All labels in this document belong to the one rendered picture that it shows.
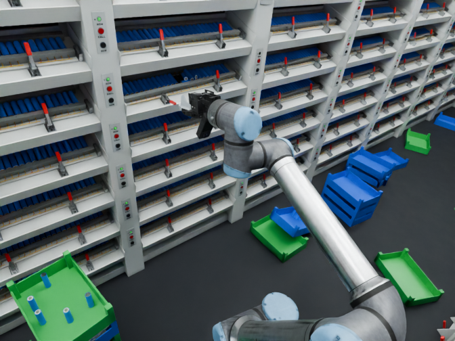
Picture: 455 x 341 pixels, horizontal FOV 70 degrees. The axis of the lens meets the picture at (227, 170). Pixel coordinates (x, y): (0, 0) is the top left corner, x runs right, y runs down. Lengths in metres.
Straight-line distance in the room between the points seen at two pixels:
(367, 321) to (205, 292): 1.10
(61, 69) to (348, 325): 1.06
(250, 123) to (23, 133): 0.74
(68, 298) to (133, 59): 0.85
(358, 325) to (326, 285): 1.15
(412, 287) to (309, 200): 1.30
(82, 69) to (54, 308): 0.78
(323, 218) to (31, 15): 0.97
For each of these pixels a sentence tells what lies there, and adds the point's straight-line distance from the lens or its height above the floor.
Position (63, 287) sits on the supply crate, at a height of 0.48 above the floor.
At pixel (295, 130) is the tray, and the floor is 0.55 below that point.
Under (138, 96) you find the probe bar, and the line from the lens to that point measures 1.34.
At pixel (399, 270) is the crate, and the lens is 2.20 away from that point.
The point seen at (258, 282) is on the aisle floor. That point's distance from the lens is 1.85.
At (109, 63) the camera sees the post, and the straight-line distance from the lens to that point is 1.19.
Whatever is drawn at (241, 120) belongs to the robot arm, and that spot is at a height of 1.09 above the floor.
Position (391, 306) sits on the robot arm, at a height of 0.85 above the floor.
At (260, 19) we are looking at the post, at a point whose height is 1.22.
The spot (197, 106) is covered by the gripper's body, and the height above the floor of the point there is 1.04.
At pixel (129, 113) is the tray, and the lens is 1.29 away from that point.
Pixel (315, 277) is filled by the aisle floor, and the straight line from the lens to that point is 1.96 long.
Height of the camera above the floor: 1.51
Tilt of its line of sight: 37 degrees down
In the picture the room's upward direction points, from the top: 5 degrees clockwise
